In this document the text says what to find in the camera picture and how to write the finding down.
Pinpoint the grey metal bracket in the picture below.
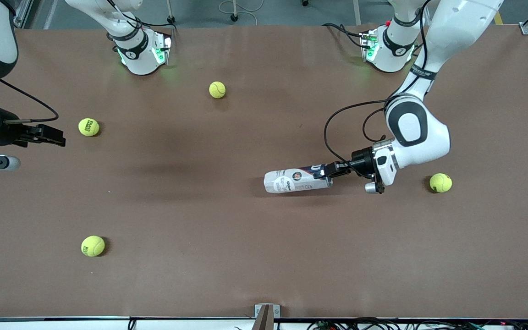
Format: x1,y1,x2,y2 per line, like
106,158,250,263
254,303,281,319

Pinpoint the white blue tennis can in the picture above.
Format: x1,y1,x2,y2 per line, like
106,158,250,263
264,165,334,194

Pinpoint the silver table edge rail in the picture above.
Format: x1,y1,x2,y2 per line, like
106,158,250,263
0,316,528,330

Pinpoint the aluminium post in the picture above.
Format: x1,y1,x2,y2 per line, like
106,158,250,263
251,305,275,330

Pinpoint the black base cable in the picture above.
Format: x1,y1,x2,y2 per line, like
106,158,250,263
322,22,366,50

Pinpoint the black cable bundle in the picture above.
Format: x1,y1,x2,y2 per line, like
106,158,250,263
308,317,528,330

